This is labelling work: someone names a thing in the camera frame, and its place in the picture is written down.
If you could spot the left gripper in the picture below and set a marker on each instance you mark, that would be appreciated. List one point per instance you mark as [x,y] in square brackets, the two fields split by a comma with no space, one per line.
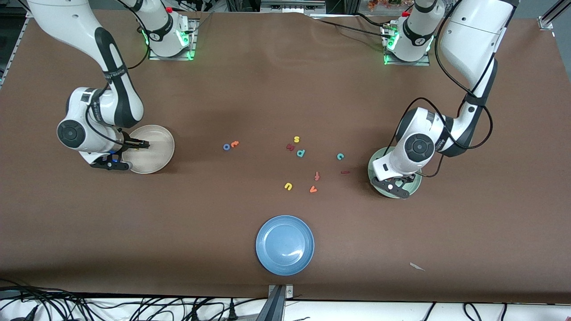
[408,179]

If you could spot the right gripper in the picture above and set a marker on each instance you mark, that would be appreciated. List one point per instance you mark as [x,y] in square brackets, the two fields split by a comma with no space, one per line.
[126,142]

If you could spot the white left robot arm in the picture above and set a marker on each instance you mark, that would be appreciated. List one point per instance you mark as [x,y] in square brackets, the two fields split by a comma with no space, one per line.
[473,35]

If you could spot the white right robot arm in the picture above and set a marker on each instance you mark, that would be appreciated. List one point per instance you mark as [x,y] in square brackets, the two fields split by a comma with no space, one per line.
[67,26]

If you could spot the green plate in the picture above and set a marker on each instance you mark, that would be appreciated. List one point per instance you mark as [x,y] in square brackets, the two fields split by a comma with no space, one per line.
[415,185]

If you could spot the beige brown plate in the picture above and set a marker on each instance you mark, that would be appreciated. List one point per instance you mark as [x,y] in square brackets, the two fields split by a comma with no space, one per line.
[156,156]

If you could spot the white paper scrap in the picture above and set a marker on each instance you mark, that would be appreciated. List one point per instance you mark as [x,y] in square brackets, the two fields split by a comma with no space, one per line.
[417,266]

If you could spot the blue plate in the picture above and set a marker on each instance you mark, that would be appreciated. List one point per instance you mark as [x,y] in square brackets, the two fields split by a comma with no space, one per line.
[285,245]

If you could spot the brown table cover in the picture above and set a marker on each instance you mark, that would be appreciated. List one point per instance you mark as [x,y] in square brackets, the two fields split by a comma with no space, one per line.
[267,89]

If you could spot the orange leaf decoration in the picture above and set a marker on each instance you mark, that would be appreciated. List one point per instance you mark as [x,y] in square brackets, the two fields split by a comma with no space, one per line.
[383,4]

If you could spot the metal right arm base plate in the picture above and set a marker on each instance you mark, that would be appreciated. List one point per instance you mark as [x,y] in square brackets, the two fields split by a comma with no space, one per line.
[192,44]

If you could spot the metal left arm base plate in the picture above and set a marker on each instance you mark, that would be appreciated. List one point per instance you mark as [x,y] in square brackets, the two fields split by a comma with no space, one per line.
[408,63]

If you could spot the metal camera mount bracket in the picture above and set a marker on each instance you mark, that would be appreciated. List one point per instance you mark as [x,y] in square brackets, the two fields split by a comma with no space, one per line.
[276,303]

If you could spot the grey metal frame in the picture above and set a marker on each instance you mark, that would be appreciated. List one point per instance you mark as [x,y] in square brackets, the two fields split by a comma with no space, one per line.
[290,6]

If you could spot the aluminium frame profile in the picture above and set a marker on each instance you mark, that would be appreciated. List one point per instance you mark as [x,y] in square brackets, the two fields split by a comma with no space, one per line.
[546,20]

